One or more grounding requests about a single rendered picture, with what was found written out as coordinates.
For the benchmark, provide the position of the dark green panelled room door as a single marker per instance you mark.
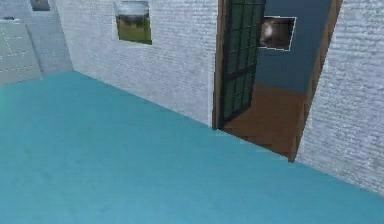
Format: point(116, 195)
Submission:
point(240, 56)

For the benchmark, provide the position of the green landscape framed picture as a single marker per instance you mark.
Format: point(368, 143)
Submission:
point(134, 25)

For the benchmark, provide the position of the brown white-framed picture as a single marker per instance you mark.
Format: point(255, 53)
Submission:
point(276, 32)

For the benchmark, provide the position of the pale grey cupboard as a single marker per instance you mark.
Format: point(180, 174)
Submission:
point(16, 50)

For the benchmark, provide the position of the grey framed picture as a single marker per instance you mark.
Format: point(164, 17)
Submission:
point(40, 4)

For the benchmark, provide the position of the brown wooden door frame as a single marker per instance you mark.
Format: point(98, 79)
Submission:
point(218, 66)

